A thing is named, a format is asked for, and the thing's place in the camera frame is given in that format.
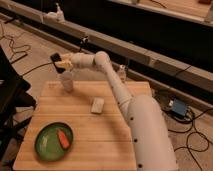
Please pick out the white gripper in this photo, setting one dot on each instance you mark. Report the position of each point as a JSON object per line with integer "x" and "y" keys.
{"x": 78, "y": 60}

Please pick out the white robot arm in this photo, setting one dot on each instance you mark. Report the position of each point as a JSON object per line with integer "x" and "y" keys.
{"x": 142, "y": 113}

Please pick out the white object on ledge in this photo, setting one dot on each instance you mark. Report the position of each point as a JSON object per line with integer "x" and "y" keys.
{"x": 58, "y": 15}

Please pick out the white sponge block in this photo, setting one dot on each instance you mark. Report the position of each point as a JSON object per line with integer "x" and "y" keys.
{"x": 97, "y": 105}

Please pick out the clear plastic bottle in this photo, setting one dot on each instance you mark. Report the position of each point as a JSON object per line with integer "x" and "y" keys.
{"x": 122, "y": 73}

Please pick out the black chair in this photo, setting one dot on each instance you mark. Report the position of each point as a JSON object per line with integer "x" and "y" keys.
{"x": 13, "y": 94}

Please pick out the orange carrot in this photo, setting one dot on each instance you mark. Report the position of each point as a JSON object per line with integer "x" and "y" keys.
{"x": 63, "y": 139}

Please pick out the green plate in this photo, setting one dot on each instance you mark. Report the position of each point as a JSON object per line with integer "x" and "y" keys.
{"x": 47, "y": 145}

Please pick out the blue power box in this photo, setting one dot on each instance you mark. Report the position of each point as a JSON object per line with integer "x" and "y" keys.
{"x": 178, "y": 108}

